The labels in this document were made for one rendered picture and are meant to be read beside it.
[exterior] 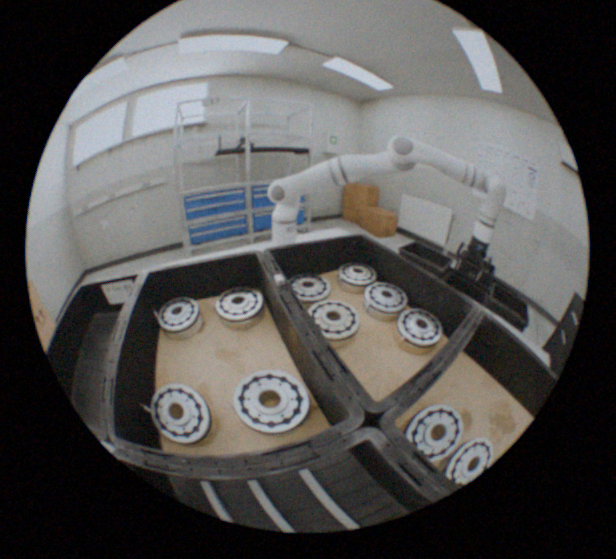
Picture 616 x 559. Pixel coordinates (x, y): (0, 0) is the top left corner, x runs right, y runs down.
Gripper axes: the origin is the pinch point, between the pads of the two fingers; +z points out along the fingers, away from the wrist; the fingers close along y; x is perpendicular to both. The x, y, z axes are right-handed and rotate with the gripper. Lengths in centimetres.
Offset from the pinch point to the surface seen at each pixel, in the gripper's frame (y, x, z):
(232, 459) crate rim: -7, -73, -17
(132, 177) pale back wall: -320, -142, -48
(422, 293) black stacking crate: -10.0, -30.4, -6.3
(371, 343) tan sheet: -12.1, -46.5, -3.2
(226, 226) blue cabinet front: -215, -25, 48
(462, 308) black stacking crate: 0.1, -32.4, -9.9
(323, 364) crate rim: -12, -59, -15
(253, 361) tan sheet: -22, -66, -5
